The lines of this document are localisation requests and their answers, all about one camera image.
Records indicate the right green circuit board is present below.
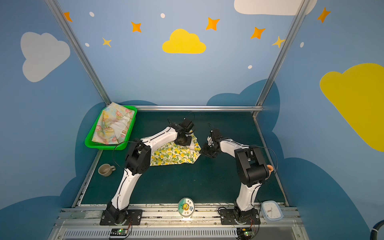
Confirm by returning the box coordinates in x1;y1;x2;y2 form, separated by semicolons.
236;228;254;240

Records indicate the grey ceramic mug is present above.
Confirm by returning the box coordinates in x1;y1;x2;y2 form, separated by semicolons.
98;164;116;177

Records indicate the pastel floral skirt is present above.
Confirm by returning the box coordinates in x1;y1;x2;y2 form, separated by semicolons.
91;103;137;145

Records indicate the green circuit board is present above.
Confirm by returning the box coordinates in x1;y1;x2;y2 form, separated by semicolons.
109;228;129;240
236;228;254;240

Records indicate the rear aluminium frame bar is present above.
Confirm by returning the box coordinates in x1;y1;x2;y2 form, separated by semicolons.
135;105;263;112

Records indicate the left green circuit board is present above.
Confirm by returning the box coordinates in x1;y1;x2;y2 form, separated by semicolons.
109;228;129;240

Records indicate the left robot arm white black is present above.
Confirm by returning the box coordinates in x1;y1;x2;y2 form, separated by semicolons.
100;118;194;226

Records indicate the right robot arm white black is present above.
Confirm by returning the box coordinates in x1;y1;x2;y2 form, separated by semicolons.
200;129;274;225

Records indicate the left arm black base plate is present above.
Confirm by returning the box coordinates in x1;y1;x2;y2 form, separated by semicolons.
100;209;143;226

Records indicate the aluminium rail base frame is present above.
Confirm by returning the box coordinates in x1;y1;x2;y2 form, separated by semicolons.
48;203;309;240

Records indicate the small terracotta cup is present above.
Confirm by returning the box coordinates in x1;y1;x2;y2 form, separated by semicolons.
267;165;275;176

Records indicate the black corrugated hose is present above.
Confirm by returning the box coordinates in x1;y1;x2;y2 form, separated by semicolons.
369;219;384;240

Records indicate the green plastic basket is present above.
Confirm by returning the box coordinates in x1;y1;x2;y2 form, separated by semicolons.
85;106;138;151

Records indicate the aluminium frame post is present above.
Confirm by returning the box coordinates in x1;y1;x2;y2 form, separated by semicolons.
45;0;112;105
255;0;311;111

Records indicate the round white green tape dispenser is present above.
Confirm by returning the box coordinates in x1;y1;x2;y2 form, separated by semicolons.
178;198;195;219

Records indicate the right aluminium frame post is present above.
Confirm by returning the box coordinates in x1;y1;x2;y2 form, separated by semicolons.
255;0;311;111

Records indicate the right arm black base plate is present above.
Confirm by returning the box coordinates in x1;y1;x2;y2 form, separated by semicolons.
218;208;261;225

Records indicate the white square clock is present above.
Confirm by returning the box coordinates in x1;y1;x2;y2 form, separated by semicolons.
261;201;284;222

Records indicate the left aluminium frame post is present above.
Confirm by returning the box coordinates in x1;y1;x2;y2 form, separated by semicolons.
45;0;112;105

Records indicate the lemon print skirt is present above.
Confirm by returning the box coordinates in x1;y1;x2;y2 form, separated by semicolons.
150;134;201;167

